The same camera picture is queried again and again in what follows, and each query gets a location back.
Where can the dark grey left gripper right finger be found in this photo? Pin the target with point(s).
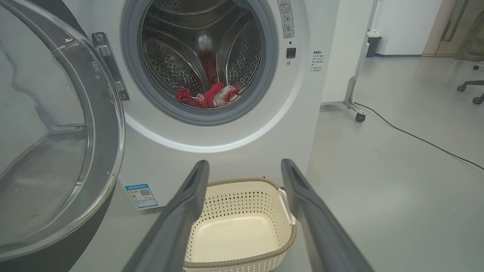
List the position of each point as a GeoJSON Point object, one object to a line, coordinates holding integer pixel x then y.
{"type": "Point", "coordinates": [321, 234]}

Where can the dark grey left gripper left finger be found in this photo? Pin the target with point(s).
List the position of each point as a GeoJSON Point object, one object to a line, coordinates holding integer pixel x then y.
{"type": "Point", "coordinates": [177, 226]}

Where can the washing machine glass door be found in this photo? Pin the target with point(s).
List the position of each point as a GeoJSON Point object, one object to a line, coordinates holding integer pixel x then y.
{"type": "Point", "coordinates": [104, 151]}

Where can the red and white cloth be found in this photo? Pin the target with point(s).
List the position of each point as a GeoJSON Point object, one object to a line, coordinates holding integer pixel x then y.
{"type": "Point", "coordinates": [211, 96]}

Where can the cream perforated laundry basket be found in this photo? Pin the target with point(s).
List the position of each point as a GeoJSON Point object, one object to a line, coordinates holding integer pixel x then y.
{"type": "Point", "coordinates": [238, 234]}

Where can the white front-load washing machine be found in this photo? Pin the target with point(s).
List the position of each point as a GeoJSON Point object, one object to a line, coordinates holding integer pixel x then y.
{"type": "Point", "coordinates": [227, 147]}

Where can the blue energy label sticker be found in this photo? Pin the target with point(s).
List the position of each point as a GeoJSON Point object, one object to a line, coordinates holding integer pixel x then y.
{"type": "Point", "coordinates": [141, 196]}

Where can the white rolling partition panel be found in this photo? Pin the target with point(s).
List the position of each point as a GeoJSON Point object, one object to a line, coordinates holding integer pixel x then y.
{"type": "Point", "coordinates": [340, 56]}

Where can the black trash bin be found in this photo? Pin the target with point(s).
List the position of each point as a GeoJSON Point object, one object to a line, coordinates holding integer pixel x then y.
{"type": "Point", "coordinates": [373, 45]}

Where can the black office chair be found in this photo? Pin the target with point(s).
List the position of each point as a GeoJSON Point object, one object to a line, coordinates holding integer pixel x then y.
{"type": "Point", "coordinates": [472, 83]}

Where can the olive green jacket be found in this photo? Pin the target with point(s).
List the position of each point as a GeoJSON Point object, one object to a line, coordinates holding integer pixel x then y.
{"type": "Point", "coordinates": [474, 41]}

